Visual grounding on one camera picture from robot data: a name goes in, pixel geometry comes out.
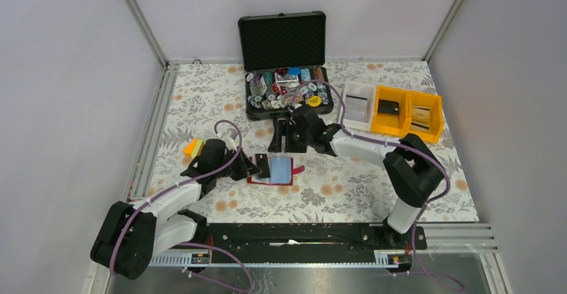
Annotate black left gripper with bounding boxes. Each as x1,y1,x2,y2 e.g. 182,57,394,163
214,146,261,181

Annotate yellow bin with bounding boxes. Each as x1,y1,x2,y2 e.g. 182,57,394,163
406,92,444,144
370,86,409,137

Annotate orange green sticky note block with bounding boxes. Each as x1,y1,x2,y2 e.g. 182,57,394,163
183,138,205,158

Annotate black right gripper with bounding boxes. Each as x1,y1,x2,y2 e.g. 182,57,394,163
267,120,313,154

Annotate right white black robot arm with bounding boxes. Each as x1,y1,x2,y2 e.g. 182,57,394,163
268,105,450,249

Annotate yellow bin right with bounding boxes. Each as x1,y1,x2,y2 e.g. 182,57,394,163
406,92,444,144

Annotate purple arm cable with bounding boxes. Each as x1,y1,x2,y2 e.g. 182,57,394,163
108,120,255,294
301,79,467,294

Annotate white slotted cable duct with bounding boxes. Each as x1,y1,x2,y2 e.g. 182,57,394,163
149,250,412,269

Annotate black card in yellow bin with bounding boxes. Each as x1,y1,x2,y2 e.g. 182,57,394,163
377,100,400,116

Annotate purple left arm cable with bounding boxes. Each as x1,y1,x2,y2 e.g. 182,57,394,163
108,120,255,294

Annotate yellow bin left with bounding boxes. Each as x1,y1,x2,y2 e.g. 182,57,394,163
370,86,409,137

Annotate beige cards in yellow bin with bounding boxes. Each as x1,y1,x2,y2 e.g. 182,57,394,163
409,106,431,133

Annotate black poker chip case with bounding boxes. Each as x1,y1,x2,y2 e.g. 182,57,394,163
238,11,334,121

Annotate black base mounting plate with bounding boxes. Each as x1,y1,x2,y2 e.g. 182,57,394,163
192,223,427,256

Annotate red leather card holder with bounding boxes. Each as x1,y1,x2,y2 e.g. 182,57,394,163
247,156,306,186

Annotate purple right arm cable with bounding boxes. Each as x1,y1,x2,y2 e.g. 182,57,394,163
301,79,467,294

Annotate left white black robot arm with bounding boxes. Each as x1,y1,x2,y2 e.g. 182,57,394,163
90,138,262,280

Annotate black credit card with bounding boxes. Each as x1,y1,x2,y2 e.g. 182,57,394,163
255,154,271,179

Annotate yellow round dealer chip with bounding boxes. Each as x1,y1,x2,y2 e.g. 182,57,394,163
307,96,322,108

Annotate white plastic bin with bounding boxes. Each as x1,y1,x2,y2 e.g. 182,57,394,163
340,82,376,132

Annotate cards in white bin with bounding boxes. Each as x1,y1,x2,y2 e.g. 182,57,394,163
344,94,368,122

